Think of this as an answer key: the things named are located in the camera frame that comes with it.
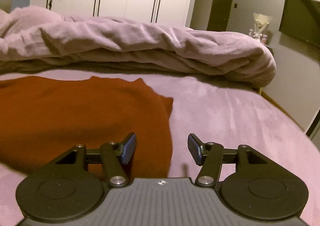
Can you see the wall mounted black television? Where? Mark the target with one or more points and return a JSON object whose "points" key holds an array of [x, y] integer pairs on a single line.
{"points": [[300, 20]]}

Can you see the dark door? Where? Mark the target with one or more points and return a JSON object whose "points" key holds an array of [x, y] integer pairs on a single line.
{"points": [[219, 15]]}

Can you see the rust orange shirt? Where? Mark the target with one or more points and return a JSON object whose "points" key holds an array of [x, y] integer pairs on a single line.
{"points": [[41, 118]]}

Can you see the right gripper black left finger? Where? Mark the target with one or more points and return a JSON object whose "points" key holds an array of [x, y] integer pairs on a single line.
{"points": [[114, 157]]}

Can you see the lilac bed sheet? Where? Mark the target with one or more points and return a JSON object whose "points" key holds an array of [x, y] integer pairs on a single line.
{"points": [[229, 113]]}

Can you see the white flower bouquet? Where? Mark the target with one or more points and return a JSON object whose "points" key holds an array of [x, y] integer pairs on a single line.
{"points": [[261, 23]]}

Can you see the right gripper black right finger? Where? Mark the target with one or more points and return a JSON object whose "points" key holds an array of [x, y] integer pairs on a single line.
{"points": [[212, 156]]}

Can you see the lilac rumpled duvet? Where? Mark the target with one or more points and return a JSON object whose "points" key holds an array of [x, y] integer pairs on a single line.
{"points": [[35, 39]]}

